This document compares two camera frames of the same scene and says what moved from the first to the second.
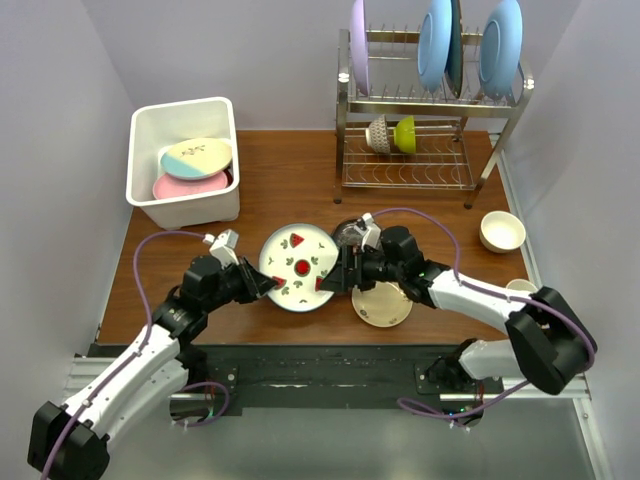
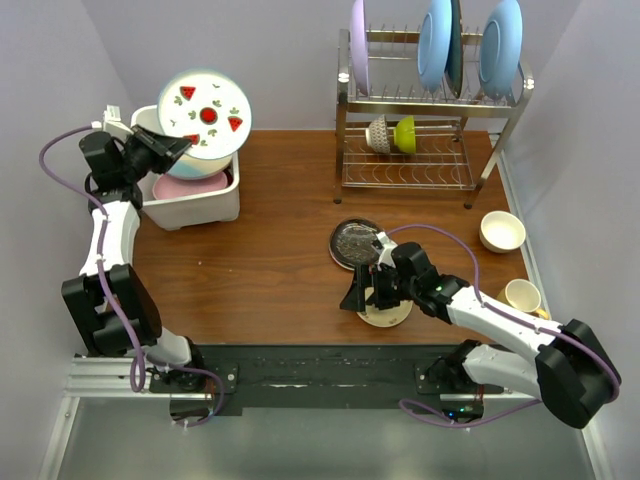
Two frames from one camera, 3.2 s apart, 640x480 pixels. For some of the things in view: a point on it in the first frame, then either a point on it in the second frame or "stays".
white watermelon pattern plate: (299, 256) -> (209, 108)
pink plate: (168, 186) stays
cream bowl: (501, 232) stays
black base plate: (335, 376) stays
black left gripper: (254, 282) -> (162, 148)
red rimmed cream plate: (229, 176) stays
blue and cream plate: (196, 159) stays
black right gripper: (339, 278) -> (355, 297)
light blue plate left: (434, 44) stays
